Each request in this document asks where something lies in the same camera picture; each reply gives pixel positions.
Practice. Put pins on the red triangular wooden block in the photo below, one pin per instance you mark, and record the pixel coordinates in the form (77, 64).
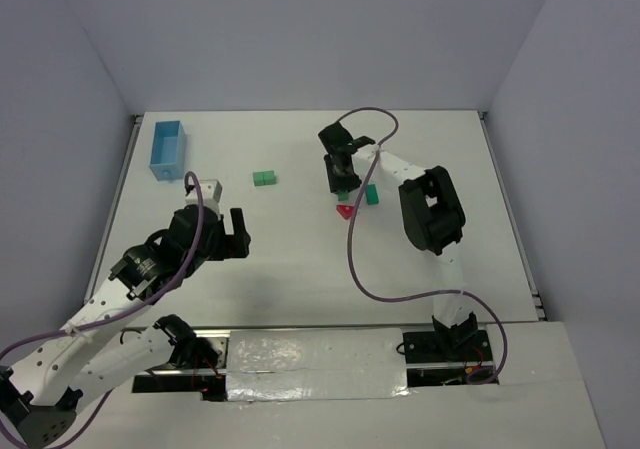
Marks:
(345, 211)

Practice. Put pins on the green wooden cube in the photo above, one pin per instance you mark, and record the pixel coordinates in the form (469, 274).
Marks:
(259, 179)
(269, 177)

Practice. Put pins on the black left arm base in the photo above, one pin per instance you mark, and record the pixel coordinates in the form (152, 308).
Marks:
(170, 342)

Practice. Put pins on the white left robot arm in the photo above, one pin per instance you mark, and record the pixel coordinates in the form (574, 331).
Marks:
(42, 394)

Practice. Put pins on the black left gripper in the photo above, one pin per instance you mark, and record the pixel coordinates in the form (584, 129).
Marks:
(226, 239)

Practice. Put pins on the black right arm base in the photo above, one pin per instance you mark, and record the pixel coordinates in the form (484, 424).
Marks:
(462, 343)

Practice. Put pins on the blue plastic bin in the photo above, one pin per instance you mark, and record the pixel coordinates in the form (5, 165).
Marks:
(167, 160)

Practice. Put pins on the green rectangular wooden block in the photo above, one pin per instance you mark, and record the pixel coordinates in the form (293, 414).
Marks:
(371, 195)

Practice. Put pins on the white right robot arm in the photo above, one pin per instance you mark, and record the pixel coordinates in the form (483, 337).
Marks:
(432, 218)

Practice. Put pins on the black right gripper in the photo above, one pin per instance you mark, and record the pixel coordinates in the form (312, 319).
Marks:
(341, 170)

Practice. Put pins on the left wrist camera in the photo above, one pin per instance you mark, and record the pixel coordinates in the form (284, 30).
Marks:
(211, 191)

